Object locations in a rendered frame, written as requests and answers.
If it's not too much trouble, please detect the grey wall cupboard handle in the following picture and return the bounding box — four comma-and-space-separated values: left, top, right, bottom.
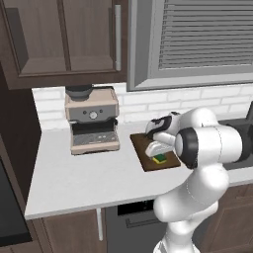
114, 3, 123, 72

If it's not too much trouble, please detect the beige espresso coffee machine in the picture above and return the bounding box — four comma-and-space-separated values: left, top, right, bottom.
63, 84, 121, 156

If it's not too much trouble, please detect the green and yellow sponge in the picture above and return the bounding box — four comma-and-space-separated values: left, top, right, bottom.
151, 153, 168, 165

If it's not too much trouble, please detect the grey base cupboard handle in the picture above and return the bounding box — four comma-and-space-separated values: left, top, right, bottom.
96, 208, 105, 242

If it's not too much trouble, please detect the dark brown wall cupboard door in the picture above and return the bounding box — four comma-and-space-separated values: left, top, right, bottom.
60, 0, 117, 74
0, 0, 67, 79

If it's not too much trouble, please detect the grey window with blinds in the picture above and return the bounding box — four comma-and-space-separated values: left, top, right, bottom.
126, 0, 253, 93

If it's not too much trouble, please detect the grey dishwasher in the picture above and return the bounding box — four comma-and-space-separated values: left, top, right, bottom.
105, 197, 173, 253

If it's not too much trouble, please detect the brown base cupboard door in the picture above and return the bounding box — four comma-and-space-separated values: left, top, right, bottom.
41, 208, 107, 253
199, 183, 253, 253

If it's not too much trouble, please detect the black oven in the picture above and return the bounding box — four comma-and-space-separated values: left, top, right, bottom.
0, 157, 33, 247

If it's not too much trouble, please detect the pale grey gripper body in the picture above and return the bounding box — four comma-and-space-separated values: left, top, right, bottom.
144, 139, 175, 158

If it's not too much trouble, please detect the dishwasher handle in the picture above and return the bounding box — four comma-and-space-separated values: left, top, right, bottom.
125, 215, 166, 229

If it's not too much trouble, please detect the dark brown cutting board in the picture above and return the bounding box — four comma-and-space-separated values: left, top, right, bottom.
129, 131, 183, 173

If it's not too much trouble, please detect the dark brown tall cupboard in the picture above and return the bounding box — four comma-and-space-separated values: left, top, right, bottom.
0, 65, 43, 253

